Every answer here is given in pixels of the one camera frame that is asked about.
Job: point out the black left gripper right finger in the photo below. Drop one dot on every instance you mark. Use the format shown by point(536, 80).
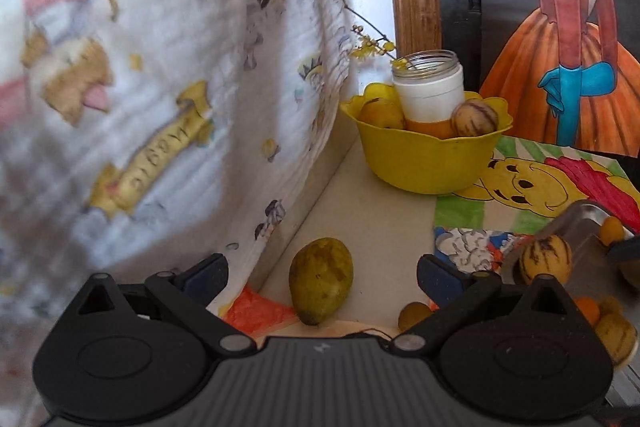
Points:
point(458, 296)

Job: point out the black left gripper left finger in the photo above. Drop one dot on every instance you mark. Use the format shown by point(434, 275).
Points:
point(185, 297)

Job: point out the green yellow mango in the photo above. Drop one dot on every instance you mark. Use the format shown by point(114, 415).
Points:
point(320, 278)

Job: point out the striped yellow pepino melon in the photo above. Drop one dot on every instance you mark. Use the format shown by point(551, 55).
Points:
point(619, 337)

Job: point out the small brown fruit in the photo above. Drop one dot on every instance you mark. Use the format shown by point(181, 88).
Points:
point(412, 314)

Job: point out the striped pepino melon on tray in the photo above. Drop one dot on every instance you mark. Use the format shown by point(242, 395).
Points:
point(551, 255)

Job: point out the yellow plastic bowl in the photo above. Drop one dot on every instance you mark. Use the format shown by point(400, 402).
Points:
point(420, 163)

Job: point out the small orange tangerine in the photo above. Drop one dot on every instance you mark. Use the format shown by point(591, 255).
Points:
point(590, 309)

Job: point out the Winnie the Pooh drawing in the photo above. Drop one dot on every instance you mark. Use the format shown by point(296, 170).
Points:
point(527, 184)

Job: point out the small yellow-brown fruit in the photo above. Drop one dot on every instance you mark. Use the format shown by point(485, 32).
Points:
point(610, 305)

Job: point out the small orange fruit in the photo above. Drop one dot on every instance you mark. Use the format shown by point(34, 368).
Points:
point(611, 231)

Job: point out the striped pepino in bowl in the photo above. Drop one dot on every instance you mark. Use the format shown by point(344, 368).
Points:
point(474, 118)

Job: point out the yellow fruit in bowl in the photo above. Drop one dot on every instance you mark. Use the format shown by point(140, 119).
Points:
point(382, 113)

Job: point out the glass jar with white label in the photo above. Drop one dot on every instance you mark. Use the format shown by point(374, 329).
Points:
point(429, 85)

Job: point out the white patterned curtain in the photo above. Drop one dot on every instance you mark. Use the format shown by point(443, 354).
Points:
point(144, 135)

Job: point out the girl painting poster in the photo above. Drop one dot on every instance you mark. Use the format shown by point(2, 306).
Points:
point(568, 80)

